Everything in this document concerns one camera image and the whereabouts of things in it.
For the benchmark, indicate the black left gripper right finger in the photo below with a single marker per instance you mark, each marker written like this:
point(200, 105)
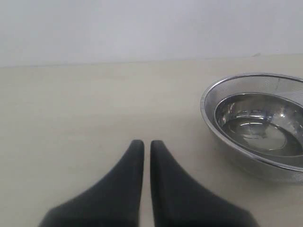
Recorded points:
point(178, 200)

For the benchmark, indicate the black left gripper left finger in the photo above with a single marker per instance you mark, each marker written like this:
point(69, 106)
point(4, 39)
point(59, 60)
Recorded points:
point(114, 201)

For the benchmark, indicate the steel mesh colander bowl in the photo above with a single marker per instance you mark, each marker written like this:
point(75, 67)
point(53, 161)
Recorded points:
point(276, 169)

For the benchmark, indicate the small stainless steel bowl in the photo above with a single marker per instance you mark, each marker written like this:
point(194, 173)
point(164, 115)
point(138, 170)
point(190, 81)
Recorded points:
point(265, 124)

